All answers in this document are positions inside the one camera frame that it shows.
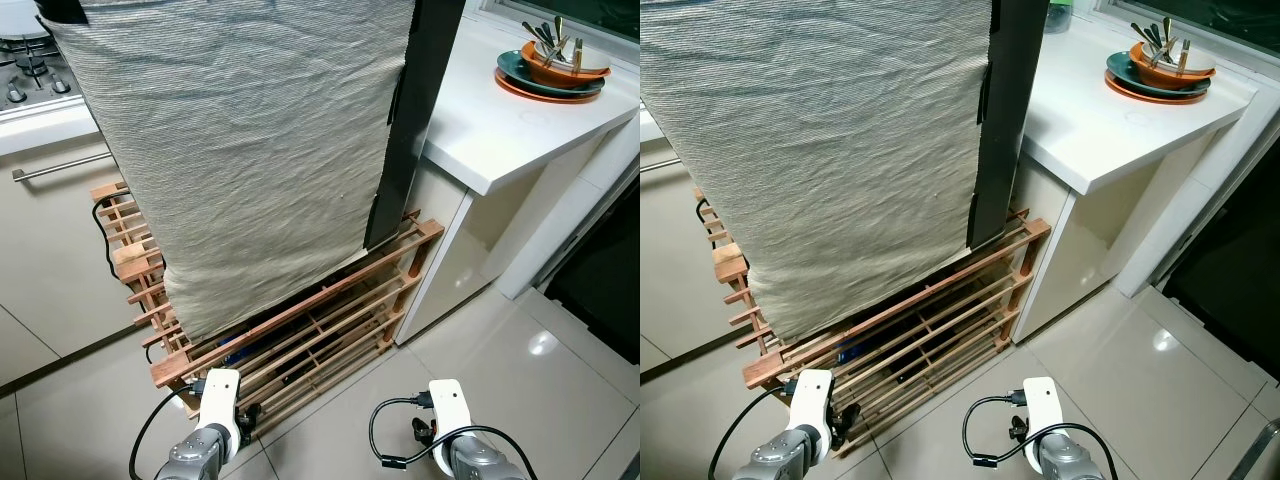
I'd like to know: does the wooden slatted rack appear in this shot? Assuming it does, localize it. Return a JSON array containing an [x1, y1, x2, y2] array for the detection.
[[695, 185, 1051, 416], [90, 180, 446, 416]]

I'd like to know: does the white counter cabinet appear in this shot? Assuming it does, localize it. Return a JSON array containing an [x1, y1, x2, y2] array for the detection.
[[1010, 10, 1280, 346], [395, 10, 641, 346]]

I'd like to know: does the cream drawer cabinet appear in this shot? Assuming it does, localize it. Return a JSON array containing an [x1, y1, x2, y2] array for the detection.
[[0, 130, 151, 386], [640, 135, 746, 376]]

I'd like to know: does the dark built-in appliance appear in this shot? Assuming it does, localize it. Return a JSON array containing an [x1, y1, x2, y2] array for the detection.
[[1160, 165, 1280, 381], [545, 175, 641, 366]]

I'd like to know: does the grey-beige woven cloth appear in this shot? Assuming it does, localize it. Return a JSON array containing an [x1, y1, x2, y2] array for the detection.
[[640, 0, 993, 346], [38, 0, 418, 343]]

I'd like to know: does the orange flat plate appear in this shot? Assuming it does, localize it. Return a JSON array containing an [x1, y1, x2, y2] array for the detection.
[[495, 68, 606, 103], [1105, 72, 1211, 105]]

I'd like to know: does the teal plate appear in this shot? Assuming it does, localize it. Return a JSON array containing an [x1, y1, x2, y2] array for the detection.
[[1107, 52, 1213, 99], [498, 50, 608, 97]]

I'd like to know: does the orange bowl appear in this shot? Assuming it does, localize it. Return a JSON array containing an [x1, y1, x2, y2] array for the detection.
[[520, 40, 611, 86], [1130, 42, 1216, 89]]

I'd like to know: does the gas hob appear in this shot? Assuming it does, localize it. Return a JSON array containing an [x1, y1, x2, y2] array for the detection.
[[0, 30, 77, 107]]

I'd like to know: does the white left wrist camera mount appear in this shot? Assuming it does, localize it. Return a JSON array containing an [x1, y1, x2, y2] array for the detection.
[[790, 368, 836, 443], [197, 368, 243, 447]]

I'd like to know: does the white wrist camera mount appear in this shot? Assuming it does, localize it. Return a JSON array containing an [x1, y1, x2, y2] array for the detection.
[[428, 378, 473, 447], [790, 368, 836, 443], [1020, 376, 1063, 443], [197, 368, 243, 447]]

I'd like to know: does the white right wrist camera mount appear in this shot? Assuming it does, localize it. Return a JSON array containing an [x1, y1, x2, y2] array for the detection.
[[1020, 376, 1063, 443], [428, 378, 473, 447]]

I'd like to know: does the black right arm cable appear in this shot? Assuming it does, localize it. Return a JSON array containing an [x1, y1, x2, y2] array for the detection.
[[962, 395, 1121, 480], [368, 397, 541, 480]]

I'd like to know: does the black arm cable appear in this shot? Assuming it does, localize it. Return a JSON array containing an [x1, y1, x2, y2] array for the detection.
[[708, 380, 801, 480], [368, 397, 541, 480], [128, 380, 207, 480], [962, 395, 1121, 480]]

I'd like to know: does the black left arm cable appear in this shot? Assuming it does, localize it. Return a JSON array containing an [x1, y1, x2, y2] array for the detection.
[[708, 380, 801, 480], [128, 380, 207, 480]]

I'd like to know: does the black power cable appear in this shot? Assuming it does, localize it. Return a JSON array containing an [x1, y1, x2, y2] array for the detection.
[[696, 196, 723, 243], [93, 198, 167, 353]]

